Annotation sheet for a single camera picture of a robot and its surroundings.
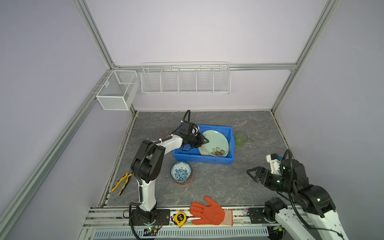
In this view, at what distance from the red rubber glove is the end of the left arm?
0.31 metres

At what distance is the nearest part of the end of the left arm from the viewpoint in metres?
0.77

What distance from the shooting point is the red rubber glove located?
0.74 meters
